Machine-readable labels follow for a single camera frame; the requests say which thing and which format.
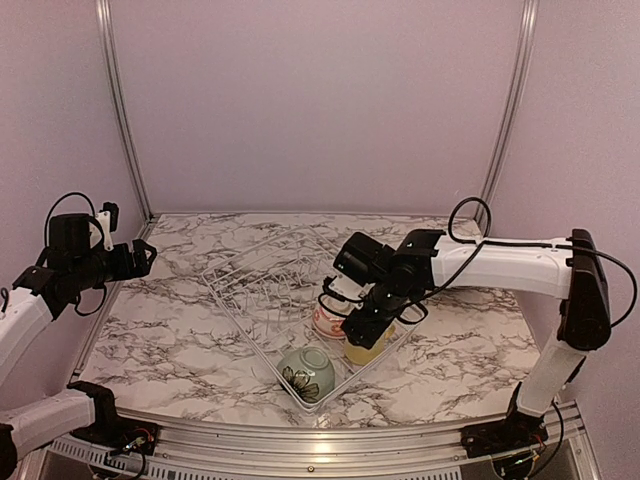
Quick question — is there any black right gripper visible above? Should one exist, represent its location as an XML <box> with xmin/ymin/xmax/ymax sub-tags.
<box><xmin>342</xmin><ymin>279</ymin><xmax>409</xmax><ymax>348</ymax></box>

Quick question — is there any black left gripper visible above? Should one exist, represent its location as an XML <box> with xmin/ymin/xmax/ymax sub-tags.
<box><xmin>71</xmin><ymin>238</ymin><xmax>156</xmax><ymax>291</ymax></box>

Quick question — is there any yellow mug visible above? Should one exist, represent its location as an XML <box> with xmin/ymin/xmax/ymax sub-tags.
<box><xmin>344</xmin><ymin>325</ymin><xmax>395</xmax><ymax>366</ymax></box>

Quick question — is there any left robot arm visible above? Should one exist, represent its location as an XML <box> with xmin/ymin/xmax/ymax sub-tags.
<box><xmin>1</xmin><ymin>203</ymin><xmax>157</xmax><ymax>476</ymax></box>

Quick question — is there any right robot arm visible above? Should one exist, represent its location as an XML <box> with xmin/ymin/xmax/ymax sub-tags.
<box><xmin>333</xmin><ymin>229</ymin><xmax>612</xmax><ymax>448</ymax></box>

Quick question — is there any white bowl with red pattern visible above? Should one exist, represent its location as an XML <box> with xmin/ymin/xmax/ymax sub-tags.
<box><xmin>312</xmin><ymin>299</ymin><xmax>352</xmax><ymax>339</ymax></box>

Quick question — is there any green bowl with flower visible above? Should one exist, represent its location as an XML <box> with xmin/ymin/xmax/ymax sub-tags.
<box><xmin>277</xmin><ymin>346</ymin><xmax>336</xmax><ymax>404</ymax></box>

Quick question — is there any left aluminium frame post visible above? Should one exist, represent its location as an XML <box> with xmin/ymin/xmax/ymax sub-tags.
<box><xmin>95</xmin><ymin>0</ymin><xmax>154</xmax><ymax>221</ymax></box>

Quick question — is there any aluminium frame post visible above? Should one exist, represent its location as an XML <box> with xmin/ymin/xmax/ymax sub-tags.
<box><xmin>95</xmin><ymin>0</ymin><xmax>154</xmax><ymax>221</ymax></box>
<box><xmin>481</xmin><ymin>0</ymin><xmax>540</xmax><ymax>205</ymax></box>

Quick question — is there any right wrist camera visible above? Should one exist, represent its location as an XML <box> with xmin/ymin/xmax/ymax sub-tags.
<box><xmin>323</xmin><ymin>274</ymin><xmax>363</xmax><ymax>303</ymax></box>

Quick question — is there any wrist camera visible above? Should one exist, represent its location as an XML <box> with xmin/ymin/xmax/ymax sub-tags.
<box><xmin>323</xmin><ymin>274</ymin><xmax>363</xmax><ymax>303</ymax></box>
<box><xmin>95</xmin><ymin>202</ymin><xmax>119</xmax><ymax>251</ymax></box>

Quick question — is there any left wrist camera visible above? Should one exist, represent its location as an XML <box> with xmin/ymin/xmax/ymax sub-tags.
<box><xmin>95</xmin><ymin>202</ymin><xmax>119</xmax><ymax>251</ymax></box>

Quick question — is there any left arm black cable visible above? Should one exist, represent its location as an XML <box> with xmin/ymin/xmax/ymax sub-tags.
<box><xmin>37</xmin><ymin>192</ymin><xmax>109</xmax><ymax>317</ymax></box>

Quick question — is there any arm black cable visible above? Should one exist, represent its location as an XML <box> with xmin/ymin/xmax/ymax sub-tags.
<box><xmin>37</xmin><ymin>192</ymin><xmax>109</xmax><ymax>317</ymax></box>
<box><xmin>317</xmin><ymin>197</ymin><xmax>636</xmax><ymax>451</ymax></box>

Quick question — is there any white wire dish rack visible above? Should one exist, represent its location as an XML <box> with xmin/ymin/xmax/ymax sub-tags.
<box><xmin>202</xmin><ymin>227</ymin><xmax>415</xmax><ymax>413</ymax></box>

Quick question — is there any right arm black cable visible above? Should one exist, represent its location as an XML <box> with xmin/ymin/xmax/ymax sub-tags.
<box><xmin>317</xmin><ymin>197</ymin><xmax>636</xmax><ymax>451</ymax></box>

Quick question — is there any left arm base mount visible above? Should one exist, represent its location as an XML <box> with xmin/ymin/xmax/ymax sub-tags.
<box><xmin>67</xmin><ymin>381</ymin><xmax>159</xmax><ymax>456</ymax></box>

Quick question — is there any front aluminium rail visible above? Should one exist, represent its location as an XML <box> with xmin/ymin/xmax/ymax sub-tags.
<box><xmin>44</xmin><ymin>399</ymin><xmax>591</xmax><ymax>480</ymax></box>

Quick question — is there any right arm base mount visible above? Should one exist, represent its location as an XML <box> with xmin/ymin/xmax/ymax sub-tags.
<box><xmin>460</xmin><ymin>388</ymin><xmax>549</xmax><ymax>458</ymax></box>

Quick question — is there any right aluminium frame post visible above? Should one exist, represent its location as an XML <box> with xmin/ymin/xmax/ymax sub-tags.
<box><xmin>481</xmin><ymin>0</ymin><xmax>540</xmax><ymax>205</ymax></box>

